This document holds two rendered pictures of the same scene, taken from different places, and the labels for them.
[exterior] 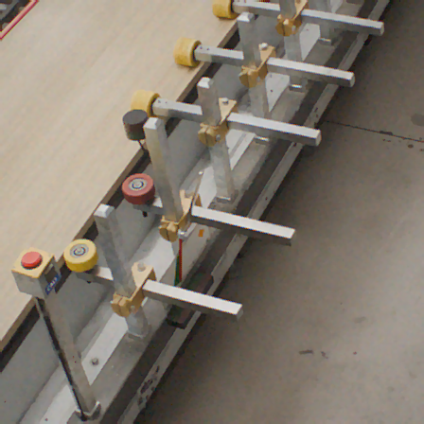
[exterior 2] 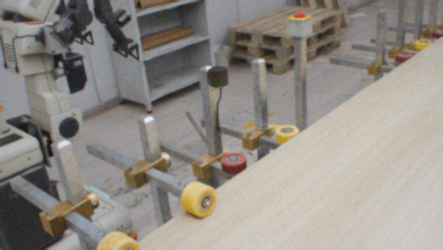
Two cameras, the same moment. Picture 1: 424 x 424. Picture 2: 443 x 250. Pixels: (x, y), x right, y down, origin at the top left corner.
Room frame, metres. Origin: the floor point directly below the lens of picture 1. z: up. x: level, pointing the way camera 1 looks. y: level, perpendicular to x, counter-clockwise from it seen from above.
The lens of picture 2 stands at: (3.40, 0.36, 1.60)
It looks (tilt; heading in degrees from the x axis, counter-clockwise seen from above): 26 degrees down; 187
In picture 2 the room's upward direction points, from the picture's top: 4 degrees counter-clockwise
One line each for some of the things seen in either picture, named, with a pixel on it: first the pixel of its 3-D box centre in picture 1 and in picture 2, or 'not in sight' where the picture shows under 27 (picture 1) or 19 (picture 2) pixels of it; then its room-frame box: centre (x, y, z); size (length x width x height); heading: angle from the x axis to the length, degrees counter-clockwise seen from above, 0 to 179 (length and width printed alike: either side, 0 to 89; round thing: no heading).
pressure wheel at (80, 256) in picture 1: (83, 265); (287, 143); (1.99, 0.31, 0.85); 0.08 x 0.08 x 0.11
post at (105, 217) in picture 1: (124, 282); (261, 121); (1.88, 0.22, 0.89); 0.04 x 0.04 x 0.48; 56
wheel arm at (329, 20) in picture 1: (301, 14); not in sight; (2.73, -0.39, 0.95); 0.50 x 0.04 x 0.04; 56
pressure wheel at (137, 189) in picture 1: (141, 199); (234, 172); (2.18, 0.15, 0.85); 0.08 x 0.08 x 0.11
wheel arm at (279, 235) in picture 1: (212, 219); (191, 158); (2.07, -0.01, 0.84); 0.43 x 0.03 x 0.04; 56
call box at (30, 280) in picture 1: (36, 273); (300, 27); (1.66, 0.36, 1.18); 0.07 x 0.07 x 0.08; 56
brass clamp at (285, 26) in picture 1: (292, 17); not in sight; (2.72, -0.36, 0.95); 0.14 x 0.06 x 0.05; 146
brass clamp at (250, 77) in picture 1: (257, 66); (71, 211); (2.52, -0.22, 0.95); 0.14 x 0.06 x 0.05; 146
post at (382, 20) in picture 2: not in sight; (380, 56); (1.05, 0.78, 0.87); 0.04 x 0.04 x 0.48; 56
